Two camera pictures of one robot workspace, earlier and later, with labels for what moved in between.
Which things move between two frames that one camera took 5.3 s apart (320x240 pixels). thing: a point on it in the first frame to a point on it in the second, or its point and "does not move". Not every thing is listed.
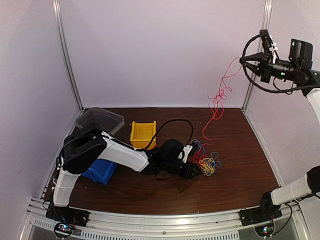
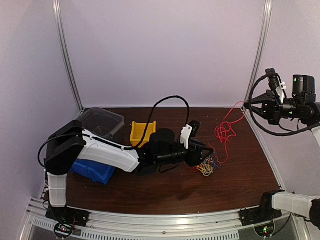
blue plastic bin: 101,170 does not move
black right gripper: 260,69 to 272,109
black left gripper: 191,168 to 196,159
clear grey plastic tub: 99,118 does not move
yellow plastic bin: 142,134 does not move
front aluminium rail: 224,225 does not move
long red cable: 221,93 to 225,130
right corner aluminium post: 264,25 does not move
